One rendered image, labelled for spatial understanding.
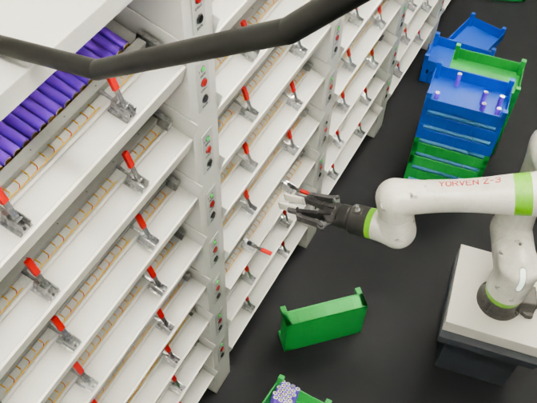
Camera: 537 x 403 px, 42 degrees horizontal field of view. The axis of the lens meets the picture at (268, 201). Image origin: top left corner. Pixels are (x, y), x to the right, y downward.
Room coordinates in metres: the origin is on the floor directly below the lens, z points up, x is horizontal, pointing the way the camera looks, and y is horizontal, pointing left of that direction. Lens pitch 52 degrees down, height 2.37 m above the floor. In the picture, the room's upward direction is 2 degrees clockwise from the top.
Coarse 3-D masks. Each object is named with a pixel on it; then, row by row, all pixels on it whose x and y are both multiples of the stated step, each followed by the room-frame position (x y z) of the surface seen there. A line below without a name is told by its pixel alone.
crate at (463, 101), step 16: (432, 80) 2.06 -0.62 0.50; (448, 80) 2.09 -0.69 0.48; (464, 80) 2.08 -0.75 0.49; (480, 80) 2.06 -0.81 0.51; (496, 80) 2.04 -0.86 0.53; (512, 80) 2.02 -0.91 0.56; (432, 96) 1.99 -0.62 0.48; (448, 96) 2.00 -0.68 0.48; (464, 96) 2.00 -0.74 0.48; (480, 96) 2.00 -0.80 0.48; (496, 96) 2.01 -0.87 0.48; (448, 112) 1.90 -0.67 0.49; (464, 112) 1.88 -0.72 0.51; (480, 112) 1.87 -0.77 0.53
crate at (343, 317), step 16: (320, 304) 1.22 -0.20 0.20; (336, 304) 1.23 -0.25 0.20; (352, 304) 1.23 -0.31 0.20; (288, 320) 1.16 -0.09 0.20; (304, 320) 1.16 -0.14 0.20; (320, 320) 1.17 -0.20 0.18; (336, 320) 1.19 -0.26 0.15; (352, 320) 1.21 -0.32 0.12; (288, 336) 1.14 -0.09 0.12; (304, 336) 1.16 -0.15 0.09; (320, 336) 1.17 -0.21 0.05; (336, 336) 1.19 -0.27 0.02
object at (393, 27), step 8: (408, 0) 2.30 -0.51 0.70; (400, 8) 2.22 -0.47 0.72; (400, 16) 2.24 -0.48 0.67; (392, 24) 2.22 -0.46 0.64; (392, 32) 2.22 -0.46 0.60; (400, 32) 2.28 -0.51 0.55; (392, 48) 2.22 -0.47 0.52; (384, 64) 2.22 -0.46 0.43; (392, 72) 2.29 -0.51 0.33; (384, 88) 2.22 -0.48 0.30; (376, 96) 2.23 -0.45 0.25; (384, 104) 2.27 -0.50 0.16; (376, 120) 2.22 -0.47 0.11; (376, 128) 2.23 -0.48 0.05
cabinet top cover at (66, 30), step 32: (0, 0) 0.80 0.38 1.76; (32, 0) 0.80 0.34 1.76; (64, 0) 0.81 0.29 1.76; (96, 0) 0.81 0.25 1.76; (128, 0) 0.85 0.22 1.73; (0, 32) 0.73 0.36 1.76; (32, 32) 0.74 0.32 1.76; (64, 32) 0.74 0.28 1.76; (96, 32) 0.78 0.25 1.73; (0, 64) 0.67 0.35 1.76; (32, 64) 0.67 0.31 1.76; (0, 96) 0.62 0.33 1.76
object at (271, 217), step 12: (300, 156) 1.59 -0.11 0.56; (312, 156) 1.59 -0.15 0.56; (300, 168) 1.55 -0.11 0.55; (288, 180) 1.49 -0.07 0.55; (300, 180) 1.50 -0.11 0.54; (276, 204) 1.39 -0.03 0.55; (264, 216) 1.34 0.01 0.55; (276, 216) 1.35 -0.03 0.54; (264, 228) 1.30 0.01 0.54; (252, 240) 1.25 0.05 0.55; (228, 264) 1.15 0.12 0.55; (240, 264) 1.16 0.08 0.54; (228, 276) 1.11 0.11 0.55; (228, 288) 1.05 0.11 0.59
